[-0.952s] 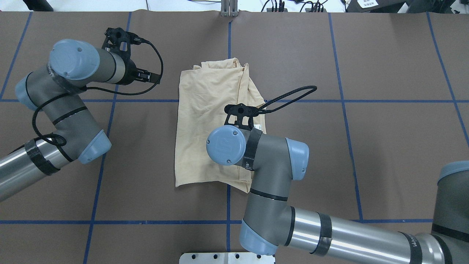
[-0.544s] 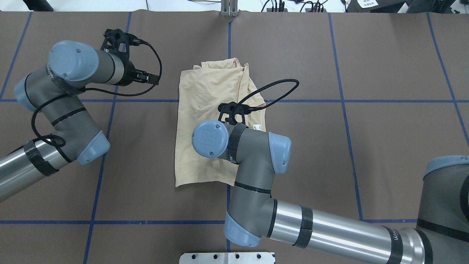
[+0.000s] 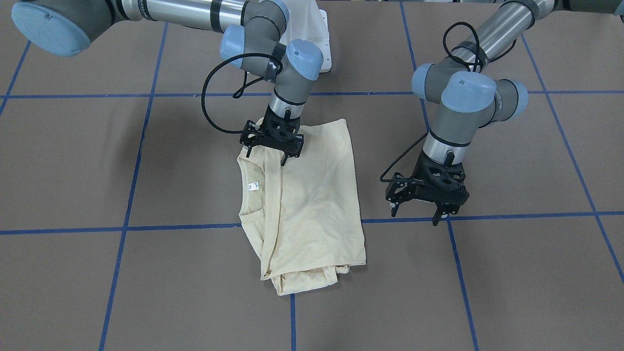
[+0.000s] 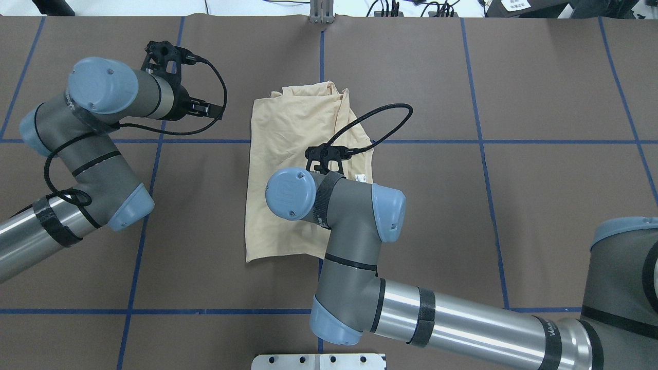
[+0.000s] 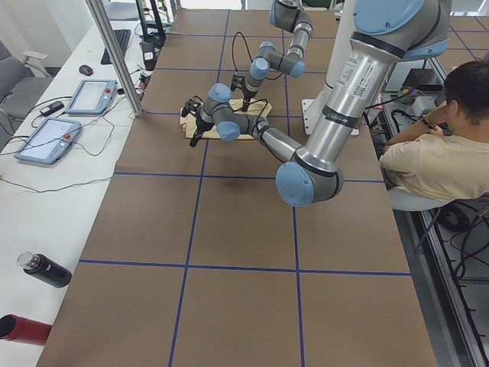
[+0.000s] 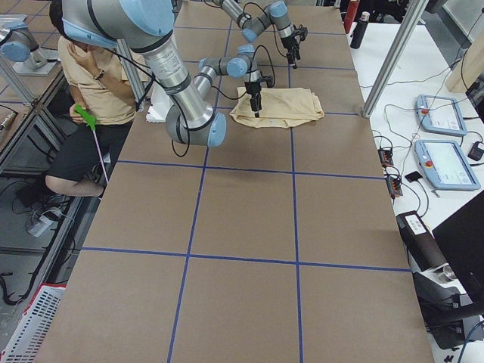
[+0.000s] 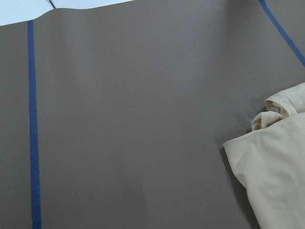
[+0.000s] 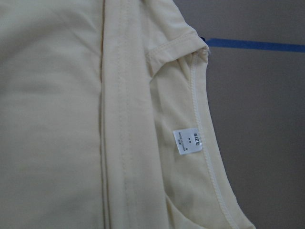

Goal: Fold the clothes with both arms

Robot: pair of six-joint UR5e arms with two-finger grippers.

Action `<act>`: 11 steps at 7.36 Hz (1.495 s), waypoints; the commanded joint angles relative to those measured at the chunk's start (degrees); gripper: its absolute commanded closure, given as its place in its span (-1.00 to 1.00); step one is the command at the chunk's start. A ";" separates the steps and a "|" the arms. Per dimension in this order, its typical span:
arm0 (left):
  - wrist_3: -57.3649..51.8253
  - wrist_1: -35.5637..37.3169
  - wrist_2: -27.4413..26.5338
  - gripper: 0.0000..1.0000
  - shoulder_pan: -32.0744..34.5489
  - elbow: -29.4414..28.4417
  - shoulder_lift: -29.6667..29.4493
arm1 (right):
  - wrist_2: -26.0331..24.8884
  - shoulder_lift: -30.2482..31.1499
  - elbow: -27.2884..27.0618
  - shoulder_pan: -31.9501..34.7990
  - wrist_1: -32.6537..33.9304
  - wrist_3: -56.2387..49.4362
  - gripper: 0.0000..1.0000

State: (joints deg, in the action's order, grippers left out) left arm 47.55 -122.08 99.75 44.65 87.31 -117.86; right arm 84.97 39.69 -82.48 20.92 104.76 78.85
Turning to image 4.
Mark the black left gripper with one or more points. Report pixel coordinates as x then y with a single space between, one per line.
179 103

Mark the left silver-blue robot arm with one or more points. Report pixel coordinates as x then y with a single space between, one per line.
91 184

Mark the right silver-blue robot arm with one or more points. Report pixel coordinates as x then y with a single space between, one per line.
616 323

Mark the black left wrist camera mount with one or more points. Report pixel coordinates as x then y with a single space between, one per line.
165 60

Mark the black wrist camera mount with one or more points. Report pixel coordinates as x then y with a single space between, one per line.
319 157
165 60

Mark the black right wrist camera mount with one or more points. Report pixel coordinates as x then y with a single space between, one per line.
319 157

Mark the aluminium frame post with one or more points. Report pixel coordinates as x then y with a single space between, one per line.
321 11

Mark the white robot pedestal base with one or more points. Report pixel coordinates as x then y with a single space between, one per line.
320 361

